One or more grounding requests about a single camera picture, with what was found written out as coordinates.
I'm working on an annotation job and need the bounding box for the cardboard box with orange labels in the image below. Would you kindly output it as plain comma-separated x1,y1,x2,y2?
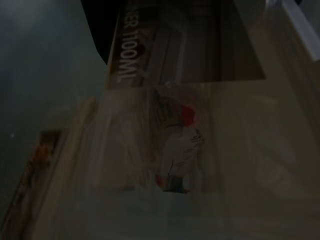
0,98,101,240

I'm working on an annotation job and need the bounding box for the crumpled clear plastic bag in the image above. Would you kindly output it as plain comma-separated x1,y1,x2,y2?
37,82,320,240

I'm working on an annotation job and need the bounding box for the brown printed cardboard box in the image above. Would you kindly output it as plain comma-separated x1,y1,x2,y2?
106,0,267,90

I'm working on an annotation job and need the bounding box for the white and red printed packet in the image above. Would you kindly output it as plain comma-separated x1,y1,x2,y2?
152,89,208,195

